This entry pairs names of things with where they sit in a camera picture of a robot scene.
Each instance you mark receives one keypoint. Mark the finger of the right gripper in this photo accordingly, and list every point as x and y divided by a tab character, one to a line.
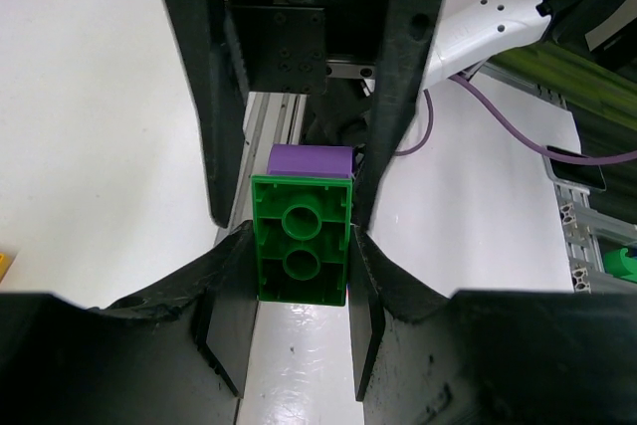
404	49
209	53

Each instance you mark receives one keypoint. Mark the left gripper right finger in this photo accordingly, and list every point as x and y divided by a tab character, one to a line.
485	357

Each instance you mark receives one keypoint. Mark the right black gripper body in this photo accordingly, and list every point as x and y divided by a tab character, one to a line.
295	46

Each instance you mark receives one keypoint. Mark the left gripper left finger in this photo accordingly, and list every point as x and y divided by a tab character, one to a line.
175	352

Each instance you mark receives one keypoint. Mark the purple lego brick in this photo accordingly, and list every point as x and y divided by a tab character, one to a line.
315	161

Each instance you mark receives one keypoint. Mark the green sloped lego brick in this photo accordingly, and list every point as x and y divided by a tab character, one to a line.
302	230

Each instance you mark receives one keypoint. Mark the yellow 2x3 lego brick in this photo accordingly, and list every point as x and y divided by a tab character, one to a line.
5	264

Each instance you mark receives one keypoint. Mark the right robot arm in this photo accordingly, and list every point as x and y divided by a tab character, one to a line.
470	31

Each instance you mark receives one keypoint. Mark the green plastic part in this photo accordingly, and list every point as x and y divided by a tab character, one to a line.
621	264

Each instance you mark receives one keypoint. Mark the smartphone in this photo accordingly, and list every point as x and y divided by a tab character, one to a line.
575	175

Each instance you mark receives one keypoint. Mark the aluminium frame rail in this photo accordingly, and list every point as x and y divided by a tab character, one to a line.
583	227

